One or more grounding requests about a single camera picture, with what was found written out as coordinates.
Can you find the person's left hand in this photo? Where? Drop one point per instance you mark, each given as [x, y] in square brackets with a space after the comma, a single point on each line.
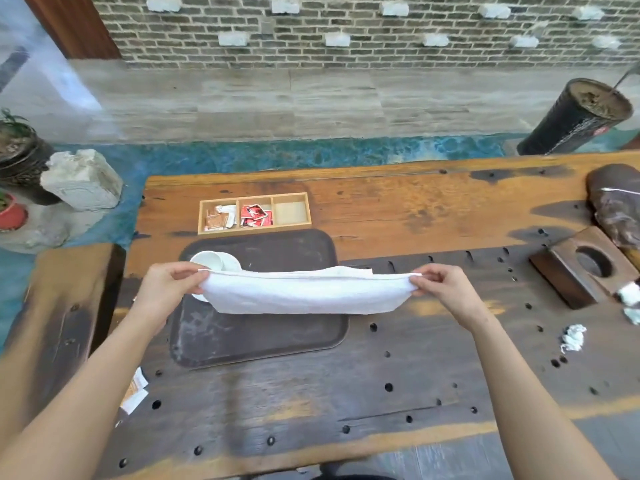
[160, 289]

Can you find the person's right hand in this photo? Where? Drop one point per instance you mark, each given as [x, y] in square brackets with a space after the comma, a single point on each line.
[450, 289]

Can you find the white ceramic cup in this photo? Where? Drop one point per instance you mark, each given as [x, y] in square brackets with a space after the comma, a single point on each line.
[207, 259]

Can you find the white saucer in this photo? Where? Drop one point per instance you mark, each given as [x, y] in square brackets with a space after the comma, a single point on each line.
[231, 263]

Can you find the dark brown tray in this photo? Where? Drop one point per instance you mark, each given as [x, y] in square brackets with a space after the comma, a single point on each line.
[260, 339]

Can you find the white cloth napkin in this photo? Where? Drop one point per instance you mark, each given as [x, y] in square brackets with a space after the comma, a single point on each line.
[300, 294]

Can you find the person's left forearm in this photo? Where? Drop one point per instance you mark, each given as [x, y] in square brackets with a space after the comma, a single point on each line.
[75, 404]

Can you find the person's right forearm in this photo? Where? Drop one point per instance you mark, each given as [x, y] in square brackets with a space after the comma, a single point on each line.
[525, 404]

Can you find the burnt wooden bench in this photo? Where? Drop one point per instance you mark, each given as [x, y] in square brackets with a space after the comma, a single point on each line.
[60, 304]

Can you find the dark wooden tissue box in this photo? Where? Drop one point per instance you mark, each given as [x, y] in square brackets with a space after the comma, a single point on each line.
[565, 274]

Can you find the flat grey stone base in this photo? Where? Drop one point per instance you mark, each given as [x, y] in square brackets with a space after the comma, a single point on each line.
[50, 229]

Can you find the crumpled white tissue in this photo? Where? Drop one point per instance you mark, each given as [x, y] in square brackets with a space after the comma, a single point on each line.
[630, 294]
[572, 338]

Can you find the white stone block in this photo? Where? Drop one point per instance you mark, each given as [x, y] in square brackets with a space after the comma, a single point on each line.
[82, 179]

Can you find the wooden three-compartment box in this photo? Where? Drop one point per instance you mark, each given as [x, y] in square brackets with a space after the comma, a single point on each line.
[291, 213]

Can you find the large dark plant pot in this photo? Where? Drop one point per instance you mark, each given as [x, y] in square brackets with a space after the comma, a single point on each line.
[25, 164]

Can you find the dark brown wood lump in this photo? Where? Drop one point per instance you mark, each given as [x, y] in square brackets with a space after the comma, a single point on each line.
[615, 204]

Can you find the black cylindrical planter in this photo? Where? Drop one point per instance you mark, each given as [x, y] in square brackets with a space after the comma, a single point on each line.
[565, 124]

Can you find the small potted tree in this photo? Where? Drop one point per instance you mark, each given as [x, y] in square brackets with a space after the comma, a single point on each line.
[12, 127]

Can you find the brown wooden door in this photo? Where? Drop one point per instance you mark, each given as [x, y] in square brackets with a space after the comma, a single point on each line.
[75, 24]

